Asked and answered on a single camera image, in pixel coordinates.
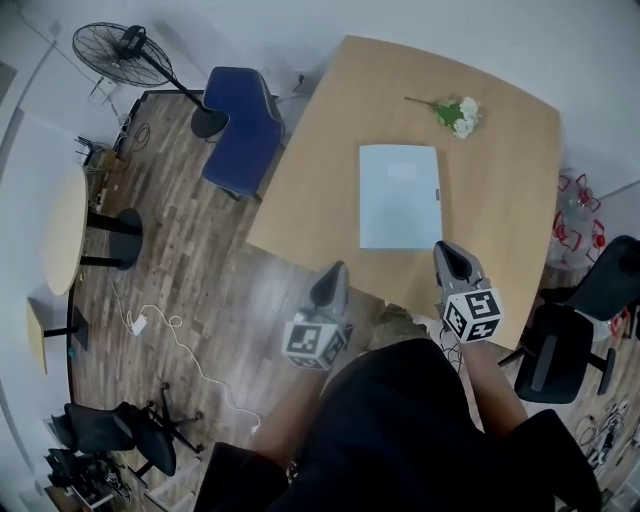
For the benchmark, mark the blue upholstered chair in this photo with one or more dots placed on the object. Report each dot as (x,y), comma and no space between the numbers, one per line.
(245,130)

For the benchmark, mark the person's black shirt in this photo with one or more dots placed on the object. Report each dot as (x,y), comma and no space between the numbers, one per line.
(400,430)

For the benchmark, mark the red and clear plastic jugs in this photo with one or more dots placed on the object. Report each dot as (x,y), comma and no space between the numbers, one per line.
(575,220)

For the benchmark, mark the light blue folder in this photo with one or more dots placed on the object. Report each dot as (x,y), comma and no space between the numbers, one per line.
(400,210)

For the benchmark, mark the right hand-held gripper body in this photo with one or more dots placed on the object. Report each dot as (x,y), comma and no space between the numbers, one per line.
(467,300)

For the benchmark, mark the person's camouflage trouser leg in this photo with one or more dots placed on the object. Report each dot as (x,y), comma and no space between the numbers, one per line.
(397,325)

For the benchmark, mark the black mesh office chair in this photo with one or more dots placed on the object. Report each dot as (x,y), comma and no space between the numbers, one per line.
(565,345)

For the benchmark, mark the black office chair star base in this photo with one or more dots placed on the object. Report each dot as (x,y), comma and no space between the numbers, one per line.
(145,435)

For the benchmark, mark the black standing fan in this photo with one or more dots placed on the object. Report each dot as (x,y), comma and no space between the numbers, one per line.
(125,55)

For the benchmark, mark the white artificial flower bunch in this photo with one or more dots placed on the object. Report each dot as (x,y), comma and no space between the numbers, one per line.
(462,116)

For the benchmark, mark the round wooden table black base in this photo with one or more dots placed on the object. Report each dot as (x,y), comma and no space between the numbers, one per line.
(65,230)

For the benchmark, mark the person's right forearm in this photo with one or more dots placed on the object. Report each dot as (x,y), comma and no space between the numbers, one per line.
(492,385)

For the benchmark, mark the black chair with armrests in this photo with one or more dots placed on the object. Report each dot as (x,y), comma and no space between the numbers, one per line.
(65,467)

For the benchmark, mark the cardboard box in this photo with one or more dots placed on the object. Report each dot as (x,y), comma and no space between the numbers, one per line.
(107,161)

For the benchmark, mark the person's left forearm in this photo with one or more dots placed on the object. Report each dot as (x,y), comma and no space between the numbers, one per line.
(290,415)

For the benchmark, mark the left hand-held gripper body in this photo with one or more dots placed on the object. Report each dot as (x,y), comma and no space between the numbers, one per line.
(320,320)

